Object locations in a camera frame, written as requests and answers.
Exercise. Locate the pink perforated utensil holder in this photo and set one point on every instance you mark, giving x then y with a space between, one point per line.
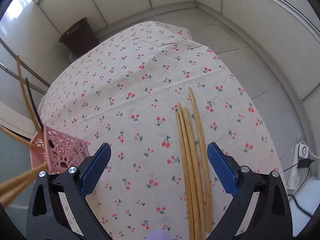
58 150

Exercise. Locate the wooden chopstick on table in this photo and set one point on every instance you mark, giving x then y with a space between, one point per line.
186 180
204 163
195 179
190 172

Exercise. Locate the cherry print tablecloth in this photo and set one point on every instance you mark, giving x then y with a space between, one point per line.
126 92

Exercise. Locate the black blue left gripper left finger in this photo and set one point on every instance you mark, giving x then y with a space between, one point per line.
46 218

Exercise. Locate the white kitchen cabinets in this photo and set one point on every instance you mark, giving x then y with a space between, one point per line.
288 30

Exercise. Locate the blue handled mop pole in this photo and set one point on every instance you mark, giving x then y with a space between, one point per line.
24 65

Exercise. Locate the thick wooden chopstick in holder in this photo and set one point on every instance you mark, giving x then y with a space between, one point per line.
20 139

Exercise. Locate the white power strip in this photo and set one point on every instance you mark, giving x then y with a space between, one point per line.
301 153

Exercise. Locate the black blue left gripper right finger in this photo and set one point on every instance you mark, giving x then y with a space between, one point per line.
271 218

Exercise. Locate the thin brown chopstick in holder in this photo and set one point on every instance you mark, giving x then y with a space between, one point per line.
26 100

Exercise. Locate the dark brown trash bin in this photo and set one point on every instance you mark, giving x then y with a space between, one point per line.
79 38

